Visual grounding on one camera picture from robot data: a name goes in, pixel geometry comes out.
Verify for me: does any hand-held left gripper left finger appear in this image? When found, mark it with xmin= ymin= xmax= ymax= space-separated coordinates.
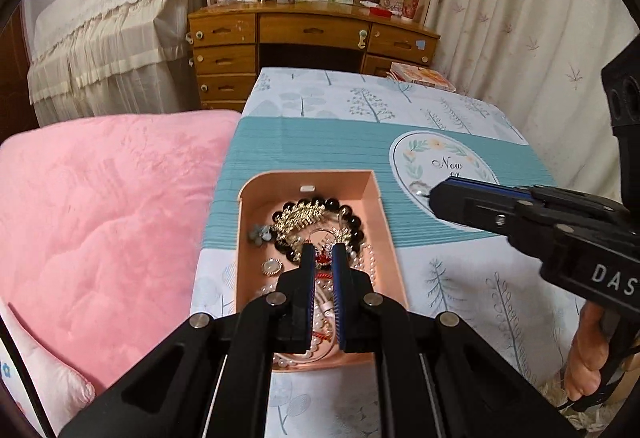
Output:
xmin=57 ymin=242 xmax=318 ymax=438

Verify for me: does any white lace-covered furniture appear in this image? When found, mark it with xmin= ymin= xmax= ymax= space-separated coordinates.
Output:
xmin=25 ymin=0 xmax=211 ymax=119

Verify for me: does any pink jewelry box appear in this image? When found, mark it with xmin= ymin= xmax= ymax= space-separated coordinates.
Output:
xmin=234 ymin=169 xmax=411 ymax=371

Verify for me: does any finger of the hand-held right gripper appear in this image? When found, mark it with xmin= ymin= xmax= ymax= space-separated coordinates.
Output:
xmin=452 ymin=177 xmax=628 ymax=219
xmin=429 ymin=181 xmax=526 ymax=239

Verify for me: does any black bead bracelet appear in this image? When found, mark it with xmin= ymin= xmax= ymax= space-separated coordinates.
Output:
xmin=270 ymin=198 xmax=363 ymax=254

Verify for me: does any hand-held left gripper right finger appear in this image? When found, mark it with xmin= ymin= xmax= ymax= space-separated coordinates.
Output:
xmin=330 ymin=242 xmax=576 ymax=438

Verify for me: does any pink blanket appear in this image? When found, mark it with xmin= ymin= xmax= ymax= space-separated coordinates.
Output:
xmin=0 ymin=111 xmax=243 ymax=391

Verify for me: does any white pearl bracelet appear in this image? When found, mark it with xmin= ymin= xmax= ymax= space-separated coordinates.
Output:
xmin=255 ymin=285 xmax=331 ymax=369

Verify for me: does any leaf printed curtain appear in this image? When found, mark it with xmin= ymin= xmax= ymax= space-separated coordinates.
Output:
xmin=425 ymin=0 xmax=640 ymax=199

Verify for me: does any wooden desk with drawers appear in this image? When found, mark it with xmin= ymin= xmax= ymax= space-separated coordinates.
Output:
xmin=187 ymin=0 xmax=441 ymax=111

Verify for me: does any blue flower brooch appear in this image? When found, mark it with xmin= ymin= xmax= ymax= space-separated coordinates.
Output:
xmin=247 ymin=224 xmax=273 ymax=248

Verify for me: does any person's right hand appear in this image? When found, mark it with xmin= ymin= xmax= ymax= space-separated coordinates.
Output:
xmin=565 ymin=303 xmax=613 ymax=401

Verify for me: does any white pearl necklace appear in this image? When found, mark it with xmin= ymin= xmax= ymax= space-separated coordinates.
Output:
xmin=350 ymin=243 xmax=378 ymax=286

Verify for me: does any stack of books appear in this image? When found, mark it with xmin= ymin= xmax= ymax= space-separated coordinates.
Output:
xmin=387 ymin=62 xmax=457 ymax=92

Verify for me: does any gold chain bracelet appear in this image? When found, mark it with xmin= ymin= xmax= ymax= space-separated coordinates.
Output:
xmin=274 ymin=201 xmax=323 ymax=236

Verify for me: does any white pillow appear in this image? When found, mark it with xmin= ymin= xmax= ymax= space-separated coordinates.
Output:
xmin=0 ymin=298 xmax=96 ymax=434

